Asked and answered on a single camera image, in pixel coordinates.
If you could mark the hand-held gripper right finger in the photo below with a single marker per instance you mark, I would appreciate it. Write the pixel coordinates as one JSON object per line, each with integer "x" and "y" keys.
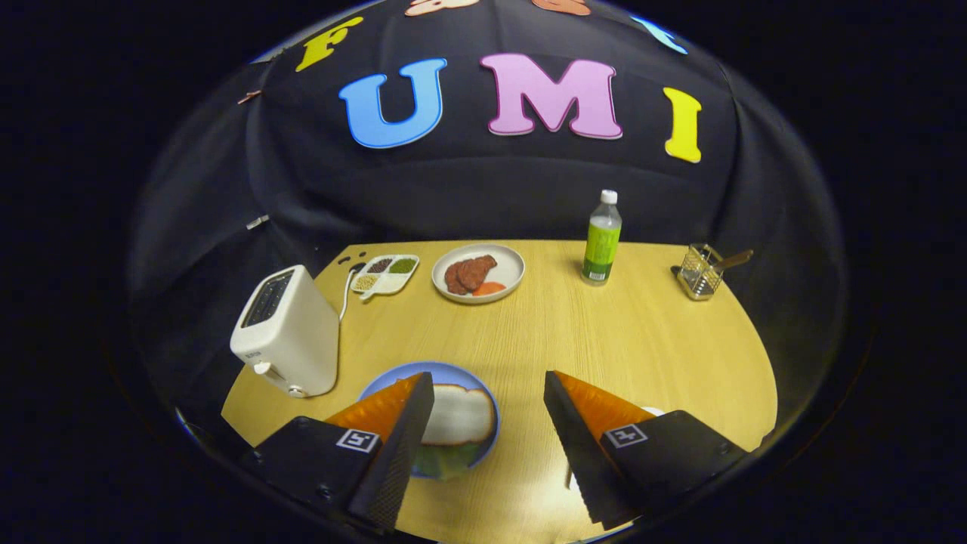
{"x": 578, "y": 453}

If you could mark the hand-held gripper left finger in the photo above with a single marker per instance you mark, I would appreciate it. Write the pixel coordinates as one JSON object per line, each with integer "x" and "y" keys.
{"x": 393, "y": 461}

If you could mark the green lettuce leaf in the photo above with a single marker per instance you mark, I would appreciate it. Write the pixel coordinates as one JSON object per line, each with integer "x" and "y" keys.
{"x": 446, "y": 461}

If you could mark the white bread slice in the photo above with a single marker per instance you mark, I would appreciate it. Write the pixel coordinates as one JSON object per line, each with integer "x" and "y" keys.
{"x": 461, "y": 415}

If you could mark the blue plate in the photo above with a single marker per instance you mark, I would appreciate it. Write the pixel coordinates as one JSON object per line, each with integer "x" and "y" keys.
{"x": 385, "y": 381}

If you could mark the small white plate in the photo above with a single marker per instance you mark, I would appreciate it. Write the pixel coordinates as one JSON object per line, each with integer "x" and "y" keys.
{"x": 653, "y": 412}

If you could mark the white toaster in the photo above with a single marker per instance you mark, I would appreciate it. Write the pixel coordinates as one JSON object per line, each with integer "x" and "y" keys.
{"x": 295, "y": 340}

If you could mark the white divided dish with beans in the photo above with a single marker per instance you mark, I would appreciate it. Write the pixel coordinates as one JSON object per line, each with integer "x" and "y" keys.
{"x": 389, "y": 283}

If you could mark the orange tomato slice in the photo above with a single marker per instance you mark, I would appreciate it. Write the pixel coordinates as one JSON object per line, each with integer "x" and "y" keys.
{"x": 489, "y": 288}

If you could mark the brown meat slice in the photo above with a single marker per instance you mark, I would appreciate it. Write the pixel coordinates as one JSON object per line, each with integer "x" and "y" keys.
{"x": 477, "y": 270}
{"x": 453, "y": 278}

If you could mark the white round plate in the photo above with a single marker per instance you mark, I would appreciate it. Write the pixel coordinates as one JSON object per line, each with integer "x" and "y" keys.
{"x": 510, "y": 268}

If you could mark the green label plastic bottle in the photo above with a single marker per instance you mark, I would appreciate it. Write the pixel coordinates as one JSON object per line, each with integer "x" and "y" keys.
{"x": 602, "y": 245}

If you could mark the silver clip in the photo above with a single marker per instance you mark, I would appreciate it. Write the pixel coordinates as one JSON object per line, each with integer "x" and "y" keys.
{"x": 257, "y": 222}

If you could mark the pink clip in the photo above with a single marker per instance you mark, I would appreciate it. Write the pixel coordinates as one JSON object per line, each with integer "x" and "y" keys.
{"x": 250, "y": 97}

